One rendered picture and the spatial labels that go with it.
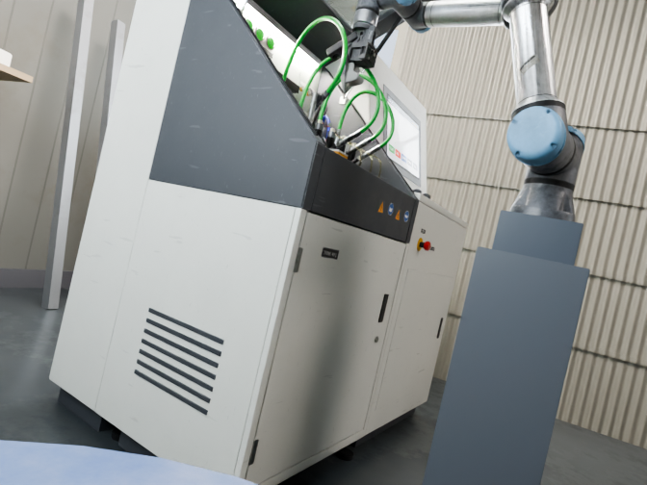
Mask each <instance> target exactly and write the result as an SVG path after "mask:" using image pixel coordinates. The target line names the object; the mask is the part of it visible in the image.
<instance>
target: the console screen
mask: <svg viewBox="0 0 647 485"><path fill-rule="evenodd" d="M383 94H384V96H385V99H386V101H387V102H388V104H389V105H390V107H391V109H392V111H393V114H394V118H395V131H394V135H393V137H392V138H391V140H390V141H389V142H388V143H387V144H386V145H385V146H383V149H384V150H385V152H386V153H387V154H388V156H389V157H390V159H391V160H392V162H393V163H394V164H395V166H396V167H397V169H398V170H399V172H400V173H401V175H402V176H404V177H405V178H407V179H408V180H410V181H411V182H413V183H414V184H416V185H417V186H419V187H421V121H420V120H419V119H418V118H417V117H416V116H415V115H414V114H412V113H411V112H410V111H409V110H408V108H407V107H406V106H405V105H404V104H403V103H402V102H401V101H400V100H399V98H398V97H397V96H396V95H395V94H394V93H393V92H391V91H390V90H389V89H388V88H387V87H386V86H385V85H384V84H383ZM390 131H391V118H390V115H389V113H388V120H387V124H386V126H385V128H384V130H383V141H385V140H386V139H387V138H388V136H389V134H390Z"/></svg>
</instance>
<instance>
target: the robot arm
mask: <svg viewBox="0 0 647 485"><path fill-rule="evenodd" d="M558 1H559V0H441V1H430V2H423V1H422V0H358V3H357V7H356V12H355V15H354V19H353V23H352V25H353V26H352V34H350V35H349V36H347V39H348V55H347V60H346V64H345V67H344V70H343V73H342V75H341V82H342V89H343V93H344V94H347V93H348V92H349V90H350V88H351V87H355V86H359V85H362V84H363V82H364V79H363V78H362V77H361V76H359V74H360V69H359V67H362V68H363V69H369V68H375V61H376V57H377V51H376V46H374V45H375V37H376V36H379V30H378V29H377V28H376V24H377V20H378V16H379V12H380V10H387V9H394V10H395V11H396V12H397V13H398V14H399V15H400V17H401V18H402V19H403V20H404V21H405V22H406V23H407V24H408V25H409V27H410V28H411V29H412V30H414V31H415V32H416V33H419V34H423V33H425V32H427V31H428V30H429V29H430V28H434V27H469V26H505V28H506V29H510V34H511V46H512V58H513V69H514V81H515V92H516V104H517V107H516V108H515V109H514V110H513V111H512V113H511V115H510V117H511V122H510V124H509V126H508V129H507V134H506V139H507V144H508V147H509V149H510V151H511V153H512V154H513V156H514V157H515V158H516V159H517V160H518V161H520V162H521V163H523V164H524V165H525V166H526V167H527V173H526V177H525V182H524V186H523V188H522V190H521V192H520V193H519V195H518V197H517V198H516V200H515V201H514V203H513V205H512V206H511V208H510V212H515V213H521V214H527V215H533V216H539V217H549V218H555V219H561V220H568V221H574V222H575V220H576V217H575V209H574V201H573V193H574V188H575V185H576V181H577V177H578V172H579V168H580V164H581V159H582V154H583V151H584V143H585V138H584V135H583V133H582V132H581V131H580V130H578V129H576V128H575V129H573V127H572V126H568V123H567V114H566V106H565V103H564V102H563V101H561V100H559V99H557V96H556V78H555V69H554V59H553V50H552V41H551V31H550V22H549V17H550V16H551V15H552V14H553V12H554V11H555V9H556V6H557V4H558ZM373 49H374V50H375V51H374V50H373ZM326 54H327V56H328V57H329V58H330V59H331V60H332V61H333V62H335V61H337V60H339V59H340V58H342V55H343V40H340V41H339V42H337V43H336V44H334V45H332V46H331V47H329V48H328V49H326Z"/></svg>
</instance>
